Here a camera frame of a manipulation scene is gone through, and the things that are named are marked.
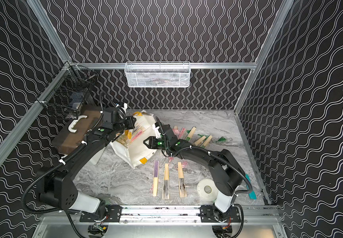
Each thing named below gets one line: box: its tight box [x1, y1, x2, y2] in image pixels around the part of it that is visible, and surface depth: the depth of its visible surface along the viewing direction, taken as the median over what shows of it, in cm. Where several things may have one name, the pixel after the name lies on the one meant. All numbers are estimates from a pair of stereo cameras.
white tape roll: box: [196, 178, 219, 203], surface depth 83 cm
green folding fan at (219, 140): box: [200, 134, 228, 149], surface depth 105 cm
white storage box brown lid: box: [52, 109, 103, 155], surface depth 87 cm
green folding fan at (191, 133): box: [184, 126, 197, 142], surface depth 109 cm
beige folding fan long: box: [177, 161, 188, 198], surface depth 85 cm
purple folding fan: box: [152, 159, 160, 197], surface depth 87 cm
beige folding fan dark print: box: [162, 162, 171, 200], surface depth 85 cm
